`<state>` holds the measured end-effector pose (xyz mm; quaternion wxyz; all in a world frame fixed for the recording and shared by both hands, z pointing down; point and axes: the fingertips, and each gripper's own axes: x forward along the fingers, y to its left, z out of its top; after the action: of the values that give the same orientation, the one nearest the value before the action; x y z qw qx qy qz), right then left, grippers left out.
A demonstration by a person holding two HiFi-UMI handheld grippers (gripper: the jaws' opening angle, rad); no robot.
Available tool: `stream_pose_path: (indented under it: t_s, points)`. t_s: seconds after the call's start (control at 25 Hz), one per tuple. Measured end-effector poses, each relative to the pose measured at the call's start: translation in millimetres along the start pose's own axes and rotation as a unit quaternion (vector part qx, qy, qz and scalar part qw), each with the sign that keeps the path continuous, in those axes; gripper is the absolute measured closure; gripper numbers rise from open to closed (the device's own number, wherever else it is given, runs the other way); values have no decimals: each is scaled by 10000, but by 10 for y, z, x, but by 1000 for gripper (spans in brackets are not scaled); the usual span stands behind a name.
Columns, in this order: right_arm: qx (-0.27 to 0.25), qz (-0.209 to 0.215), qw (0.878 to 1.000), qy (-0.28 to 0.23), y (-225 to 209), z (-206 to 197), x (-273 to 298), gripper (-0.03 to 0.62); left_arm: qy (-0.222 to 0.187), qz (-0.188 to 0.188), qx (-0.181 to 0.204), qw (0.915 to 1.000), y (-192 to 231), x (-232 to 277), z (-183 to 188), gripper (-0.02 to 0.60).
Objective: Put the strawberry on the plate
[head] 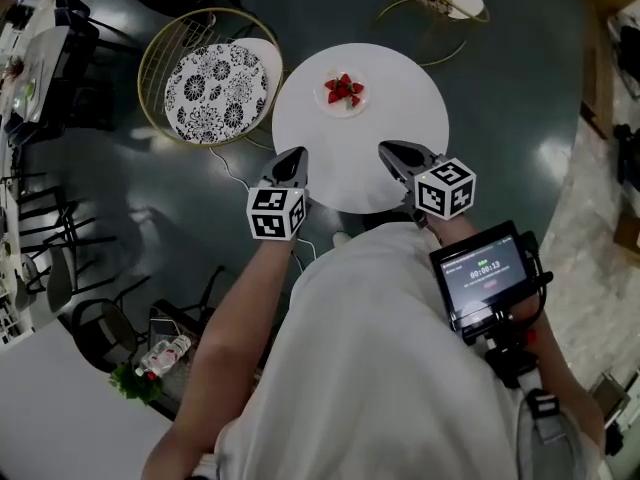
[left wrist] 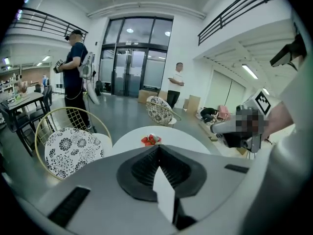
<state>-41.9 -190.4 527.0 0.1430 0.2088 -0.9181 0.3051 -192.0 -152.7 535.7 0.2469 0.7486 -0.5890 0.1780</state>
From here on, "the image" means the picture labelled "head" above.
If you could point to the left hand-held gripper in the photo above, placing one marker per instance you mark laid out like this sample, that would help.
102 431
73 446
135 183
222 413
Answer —
270 213

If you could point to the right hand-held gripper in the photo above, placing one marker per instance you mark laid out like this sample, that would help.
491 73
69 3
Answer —
445 188

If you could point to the white plate with strawberries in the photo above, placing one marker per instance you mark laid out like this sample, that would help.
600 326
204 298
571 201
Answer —
345 112

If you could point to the pile of red strawberries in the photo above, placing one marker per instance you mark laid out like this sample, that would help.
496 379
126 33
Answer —
342 90

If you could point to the person's left forearm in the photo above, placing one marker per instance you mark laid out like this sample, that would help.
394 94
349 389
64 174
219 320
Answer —
225 338

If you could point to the person's right forearm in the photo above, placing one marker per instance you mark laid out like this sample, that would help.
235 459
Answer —
455 230

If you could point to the white round table gold legs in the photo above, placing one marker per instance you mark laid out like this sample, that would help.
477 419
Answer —
360 168

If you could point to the person's black trousers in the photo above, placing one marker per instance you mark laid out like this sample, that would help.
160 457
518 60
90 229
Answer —
385 220

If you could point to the person's white shoe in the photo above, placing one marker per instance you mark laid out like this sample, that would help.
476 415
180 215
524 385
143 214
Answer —
341 238

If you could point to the black handheld monitor screen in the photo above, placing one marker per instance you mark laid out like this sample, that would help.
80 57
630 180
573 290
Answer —
482 278

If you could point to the person's white shirt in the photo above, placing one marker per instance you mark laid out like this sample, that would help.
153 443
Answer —
375 358

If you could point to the white-edged phone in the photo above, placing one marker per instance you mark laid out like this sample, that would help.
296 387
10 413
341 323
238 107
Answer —
162 328

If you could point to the brown wooden bench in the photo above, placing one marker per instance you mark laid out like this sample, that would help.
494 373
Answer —
597 78

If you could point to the clear water bottle white cap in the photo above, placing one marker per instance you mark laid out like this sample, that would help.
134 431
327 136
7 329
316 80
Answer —
170 348

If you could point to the black bag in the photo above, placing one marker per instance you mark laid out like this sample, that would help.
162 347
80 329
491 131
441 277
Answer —
630 53
630 153

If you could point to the black monitor screen device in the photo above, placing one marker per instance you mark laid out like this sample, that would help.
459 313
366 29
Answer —
510 363

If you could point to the black round-back chair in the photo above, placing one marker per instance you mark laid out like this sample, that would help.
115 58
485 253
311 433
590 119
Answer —
117 330

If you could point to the clear water bottle red cap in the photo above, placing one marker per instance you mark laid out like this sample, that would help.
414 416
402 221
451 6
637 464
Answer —
157 368

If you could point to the grey shell chair black legs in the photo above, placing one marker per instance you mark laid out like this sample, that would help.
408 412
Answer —
60 278
25 293

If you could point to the green leafy plant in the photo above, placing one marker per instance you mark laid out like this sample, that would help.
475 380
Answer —
132 385

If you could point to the cluttered white desk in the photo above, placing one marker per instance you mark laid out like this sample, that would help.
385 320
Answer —
40 68

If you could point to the white office desk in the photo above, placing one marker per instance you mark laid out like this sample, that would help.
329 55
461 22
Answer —
10 318

